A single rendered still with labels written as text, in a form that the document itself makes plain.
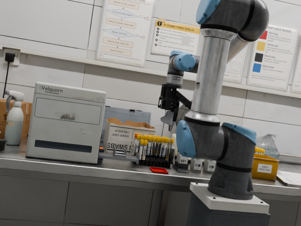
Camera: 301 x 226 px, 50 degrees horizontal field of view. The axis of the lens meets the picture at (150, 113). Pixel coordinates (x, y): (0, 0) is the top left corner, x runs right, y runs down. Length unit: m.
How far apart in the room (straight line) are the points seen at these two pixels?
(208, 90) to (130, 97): 1.01
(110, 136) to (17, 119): 0.44
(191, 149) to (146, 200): 1.13
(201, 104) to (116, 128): 0.69
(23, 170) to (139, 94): 0.91
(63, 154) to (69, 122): 0.13
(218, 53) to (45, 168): 0.77
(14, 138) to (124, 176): 0.54
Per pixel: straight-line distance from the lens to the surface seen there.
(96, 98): 1.31
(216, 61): 1.02
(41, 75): 1.97
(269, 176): 1.65
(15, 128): 1.57
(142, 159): 1.46
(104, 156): 1.35
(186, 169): 1.45
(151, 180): 1.35
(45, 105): 1.32
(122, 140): 1.63
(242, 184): 1.09
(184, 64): 1.35
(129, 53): 1.97
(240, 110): 2.18
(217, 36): 1.03
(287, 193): 1.61
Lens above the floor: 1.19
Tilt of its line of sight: 3 degrees down
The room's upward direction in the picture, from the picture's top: 9 degrees clockwise
